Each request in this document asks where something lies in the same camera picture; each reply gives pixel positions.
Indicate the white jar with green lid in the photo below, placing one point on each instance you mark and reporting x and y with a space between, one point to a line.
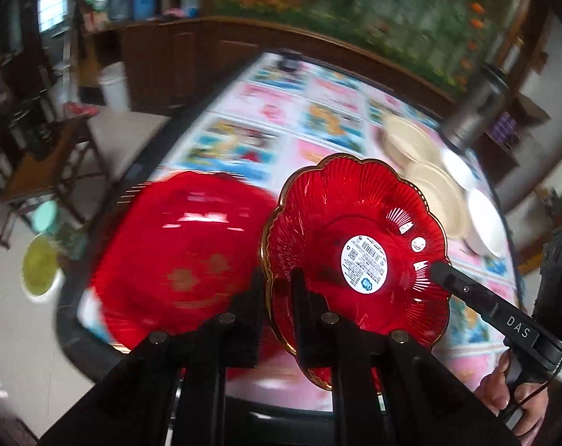
40 267

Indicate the person's right hand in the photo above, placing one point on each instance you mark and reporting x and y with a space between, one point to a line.
494 385

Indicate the steel thermos flask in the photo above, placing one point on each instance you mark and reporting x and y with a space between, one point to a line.
478 107

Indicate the bottle with teal lid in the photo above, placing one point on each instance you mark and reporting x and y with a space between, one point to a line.
48 218

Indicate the wooden chair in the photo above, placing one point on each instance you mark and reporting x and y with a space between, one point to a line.
53 158

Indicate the red cloth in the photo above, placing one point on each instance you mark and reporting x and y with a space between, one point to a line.
79 109

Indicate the brown wooden cabinet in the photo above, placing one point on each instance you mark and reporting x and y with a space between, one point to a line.
192 65

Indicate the small dark object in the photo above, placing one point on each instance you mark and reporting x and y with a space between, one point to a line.
290 60

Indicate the red fluted glass plate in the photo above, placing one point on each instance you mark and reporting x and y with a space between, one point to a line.
355 209

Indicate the black table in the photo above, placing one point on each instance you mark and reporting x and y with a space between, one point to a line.
169 132

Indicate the window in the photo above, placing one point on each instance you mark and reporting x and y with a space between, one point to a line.
53 0

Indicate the white plate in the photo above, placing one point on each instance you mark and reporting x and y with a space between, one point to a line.
487 223
459 169

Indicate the flower landscape wall poster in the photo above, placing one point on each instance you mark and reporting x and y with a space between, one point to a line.
378 9

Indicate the green and white packet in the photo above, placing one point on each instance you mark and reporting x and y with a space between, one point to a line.
97 2

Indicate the purple box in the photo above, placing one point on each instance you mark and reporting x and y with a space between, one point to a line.
504 129

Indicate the cream plate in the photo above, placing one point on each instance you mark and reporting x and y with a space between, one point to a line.
441 199
404 141

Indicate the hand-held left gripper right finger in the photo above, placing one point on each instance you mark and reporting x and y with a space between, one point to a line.
299 302

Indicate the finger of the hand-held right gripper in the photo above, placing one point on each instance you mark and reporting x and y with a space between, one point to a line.
480 302

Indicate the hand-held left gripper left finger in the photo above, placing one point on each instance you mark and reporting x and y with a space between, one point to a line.
257 302

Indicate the printed cartoon tablecloth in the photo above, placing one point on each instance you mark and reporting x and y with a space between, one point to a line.
281 102

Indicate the red plate with gold print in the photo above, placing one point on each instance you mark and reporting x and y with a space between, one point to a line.
169 241

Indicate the white plastic bucket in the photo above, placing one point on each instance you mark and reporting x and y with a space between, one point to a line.
114 86

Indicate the light blue bottle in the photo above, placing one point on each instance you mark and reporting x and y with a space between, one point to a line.
118 2

